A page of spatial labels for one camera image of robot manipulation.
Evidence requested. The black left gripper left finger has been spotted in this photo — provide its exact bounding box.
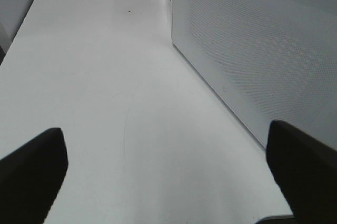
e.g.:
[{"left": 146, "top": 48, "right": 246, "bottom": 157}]
[{"left": 1, "top": 128, "right": 68, "bottom": 223}]

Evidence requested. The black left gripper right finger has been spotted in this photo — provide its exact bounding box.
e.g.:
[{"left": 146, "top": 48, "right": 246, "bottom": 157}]
[{"left": 266, "top": 120, "right": 336, "bottom": 223}]

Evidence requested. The white microwave door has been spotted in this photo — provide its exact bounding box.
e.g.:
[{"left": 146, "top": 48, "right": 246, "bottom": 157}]
[{"left": 172, "top": 0, "right": 336, "bottom": 148}]

